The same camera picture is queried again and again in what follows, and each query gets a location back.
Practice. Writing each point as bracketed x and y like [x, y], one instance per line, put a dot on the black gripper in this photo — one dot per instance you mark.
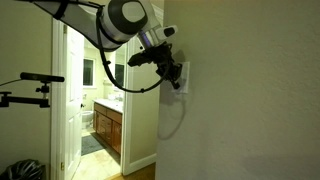
[164, 56]

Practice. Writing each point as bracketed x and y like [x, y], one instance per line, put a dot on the white light switch plate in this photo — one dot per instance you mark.
[185, 83]

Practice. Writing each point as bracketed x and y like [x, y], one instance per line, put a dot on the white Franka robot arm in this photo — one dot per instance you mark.
[113, 23]

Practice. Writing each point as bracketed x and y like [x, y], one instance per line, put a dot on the white crown molding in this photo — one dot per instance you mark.
[158, 8]

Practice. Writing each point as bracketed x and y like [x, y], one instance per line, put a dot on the wooden vanity cabinet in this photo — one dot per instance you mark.
[111, 128]

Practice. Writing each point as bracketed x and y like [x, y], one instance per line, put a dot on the white baseboard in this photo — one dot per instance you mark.
[143, 162]

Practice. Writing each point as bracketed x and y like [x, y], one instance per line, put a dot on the white toilet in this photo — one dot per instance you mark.
[86, 118]

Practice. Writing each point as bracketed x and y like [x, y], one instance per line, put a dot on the grey bath mat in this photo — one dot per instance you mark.
[90, 144]

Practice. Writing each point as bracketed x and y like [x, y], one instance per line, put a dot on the white panelled bathroom door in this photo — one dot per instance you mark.
[73, 133]

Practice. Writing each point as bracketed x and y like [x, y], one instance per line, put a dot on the brass door hinge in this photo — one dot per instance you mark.
[62, 166]

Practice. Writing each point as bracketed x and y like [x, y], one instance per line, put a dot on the black bicycle helmet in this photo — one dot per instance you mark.
[23, 170]

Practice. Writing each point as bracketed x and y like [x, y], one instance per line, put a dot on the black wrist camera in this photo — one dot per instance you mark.
[141, 58]

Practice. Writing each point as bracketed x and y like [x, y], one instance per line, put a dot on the bathroom wall mirror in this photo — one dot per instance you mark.
[119, 76]

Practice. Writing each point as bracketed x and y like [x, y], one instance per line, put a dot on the white bathroom door frame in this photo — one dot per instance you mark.
[128, 133]

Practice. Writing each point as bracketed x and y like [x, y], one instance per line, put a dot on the bathroom window white frame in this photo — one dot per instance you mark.
[88, 71]

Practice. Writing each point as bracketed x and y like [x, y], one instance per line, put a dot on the black stereo camera bar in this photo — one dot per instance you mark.
[41, 77]

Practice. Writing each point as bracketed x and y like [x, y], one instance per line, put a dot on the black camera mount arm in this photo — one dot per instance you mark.
[23, 100]

